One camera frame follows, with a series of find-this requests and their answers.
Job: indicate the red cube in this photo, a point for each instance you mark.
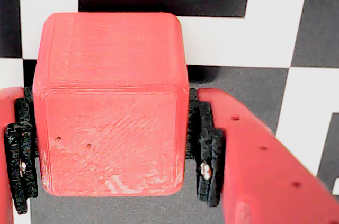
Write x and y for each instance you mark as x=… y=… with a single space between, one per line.
x=111 y=102

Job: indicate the checkerboard marker mat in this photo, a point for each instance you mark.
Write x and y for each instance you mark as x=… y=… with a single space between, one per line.
x=238 y=41

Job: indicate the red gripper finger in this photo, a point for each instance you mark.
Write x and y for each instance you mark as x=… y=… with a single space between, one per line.
x=8 y=107
x=265 y=176

